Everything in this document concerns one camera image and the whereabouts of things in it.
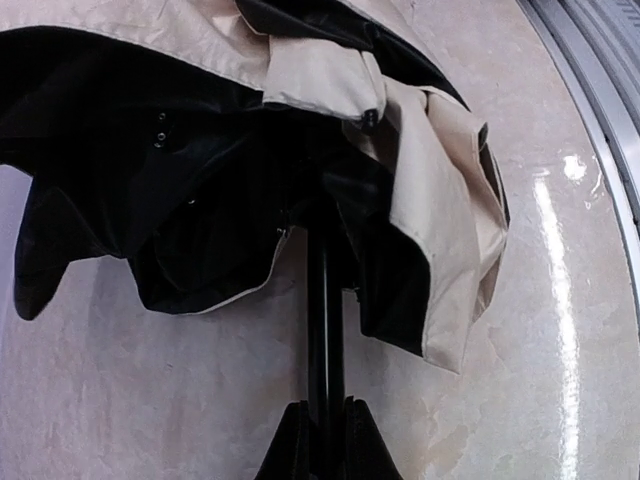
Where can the beige folding umbrella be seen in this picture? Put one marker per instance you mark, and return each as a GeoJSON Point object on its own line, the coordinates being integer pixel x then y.
{"type": "Point", "coordinates": [189, 137]}

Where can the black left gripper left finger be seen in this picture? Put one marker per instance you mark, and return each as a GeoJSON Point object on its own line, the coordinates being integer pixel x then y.
{"type": "Point", "coordinates": [288, 456]}

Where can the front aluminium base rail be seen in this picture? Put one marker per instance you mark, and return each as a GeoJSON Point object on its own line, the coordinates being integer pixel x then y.
{"type": "Point", "coordinates": [595, 47]}

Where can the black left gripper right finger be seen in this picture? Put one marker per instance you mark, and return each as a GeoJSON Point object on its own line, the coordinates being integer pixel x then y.
{"type": "Point", "coordinates": [366, 455]}

